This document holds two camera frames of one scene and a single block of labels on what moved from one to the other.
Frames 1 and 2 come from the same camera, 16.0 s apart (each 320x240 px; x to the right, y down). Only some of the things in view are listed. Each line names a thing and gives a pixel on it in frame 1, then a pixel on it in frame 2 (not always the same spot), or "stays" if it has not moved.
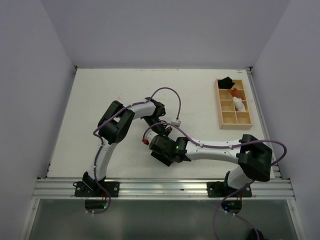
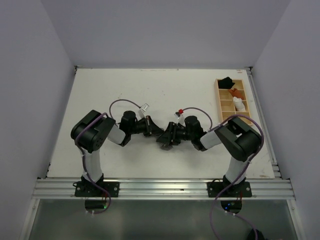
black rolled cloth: [226, 83] stays
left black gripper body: [161, 129] → [144, 126]
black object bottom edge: [252, 235] stays
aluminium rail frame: [161, 189] stays
